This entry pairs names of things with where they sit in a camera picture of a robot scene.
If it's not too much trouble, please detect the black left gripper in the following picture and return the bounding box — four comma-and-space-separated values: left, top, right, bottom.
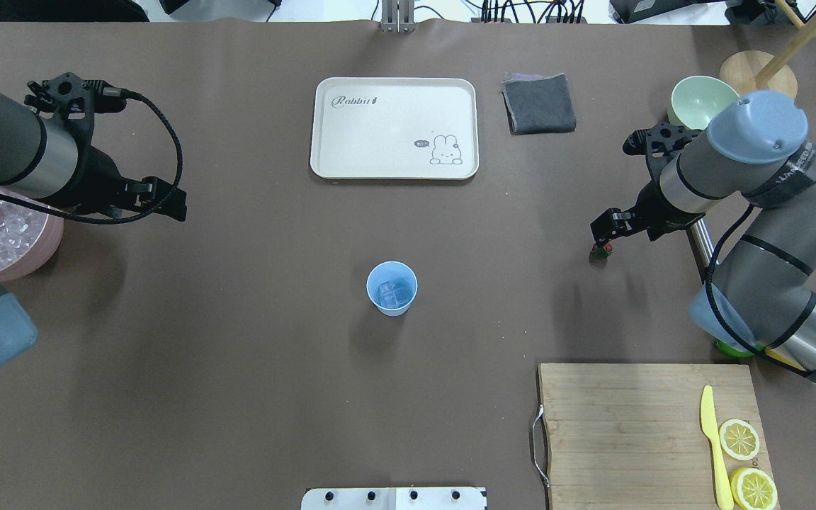
68, 146, 188, 222

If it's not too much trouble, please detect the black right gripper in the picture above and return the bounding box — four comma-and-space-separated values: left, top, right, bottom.
589, 183, 684, 248

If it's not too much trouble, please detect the red strawberry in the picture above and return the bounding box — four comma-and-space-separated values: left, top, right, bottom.
590, 243, 614, 261

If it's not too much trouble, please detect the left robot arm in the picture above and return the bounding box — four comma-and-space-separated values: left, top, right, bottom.
0, 72, 187, 367

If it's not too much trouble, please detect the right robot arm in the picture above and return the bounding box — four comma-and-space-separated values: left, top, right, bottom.
591, 90, 816, 385

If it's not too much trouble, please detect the light blue plastic cup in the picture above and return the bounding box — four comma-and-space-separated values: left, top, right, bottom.
365, 261, 419, 317

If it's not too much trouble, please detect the steel muddler black tip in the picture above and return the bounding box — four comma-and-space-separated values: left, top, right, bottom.
686, 218, 715, 281

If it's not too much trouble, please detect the grey folded cloth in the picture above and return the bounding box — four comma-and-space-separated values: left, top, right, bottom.
501, 72, 577, 135

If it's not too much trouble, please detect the pink bowl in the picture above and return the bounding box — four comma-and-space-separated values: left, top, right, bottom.
0, 188, 64, 282

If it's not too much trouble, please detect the mint green bowl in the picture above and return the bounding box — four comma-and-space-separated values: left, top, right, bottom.
667, 76, 739, 130

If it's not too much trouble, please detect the green lime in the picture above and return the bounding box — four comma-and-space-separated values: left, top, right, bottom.
715, 339, 754, 359

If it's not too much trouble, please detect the wooden glass holder stand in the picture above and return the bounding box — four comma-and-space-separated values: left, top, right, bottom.
718, 1, 816, 99

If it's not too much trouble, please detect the wooden cutting board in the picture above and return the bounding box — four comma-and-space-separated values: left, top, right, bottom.
534, 363, 764, 509

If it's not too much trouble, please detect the yellow plastic knife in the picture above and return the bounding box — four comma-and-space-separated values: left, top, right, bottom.
699, 385, 735, 509

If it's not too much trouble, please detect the cream rabbit tray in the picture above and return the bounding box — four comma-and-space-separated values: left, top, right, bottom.
309, 77, 480, 181

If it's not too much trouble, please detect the lower lemon half slice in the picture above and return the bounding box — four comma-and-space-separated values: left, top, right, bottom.
718, 419, 761, 461

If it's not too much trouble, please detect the lemon half slice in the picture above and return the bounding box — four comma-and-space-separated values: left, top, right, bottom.
730, 467, 779, 509
718, 419, 761, 461

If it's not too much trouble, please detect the upper lemon half slice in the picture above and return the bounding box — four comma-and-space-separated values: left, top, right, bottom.
730, 467, 779, 509

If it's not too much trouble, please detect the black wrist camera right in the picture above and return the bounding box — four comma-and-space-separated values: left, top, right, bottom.
622, 122, 703, 181

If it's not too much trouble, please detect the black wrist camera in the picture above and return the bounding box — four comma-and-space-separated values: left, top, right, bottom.
23, 72, 127, 120
622, 122, 703, 181

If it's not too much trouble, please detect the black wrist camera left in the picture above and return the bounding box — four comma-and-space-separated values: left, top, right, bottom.
23, 72, 127, 120

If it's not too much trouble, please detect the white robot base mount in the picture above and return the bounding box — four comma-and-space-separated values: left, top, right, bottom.
300, 485, 489, 509

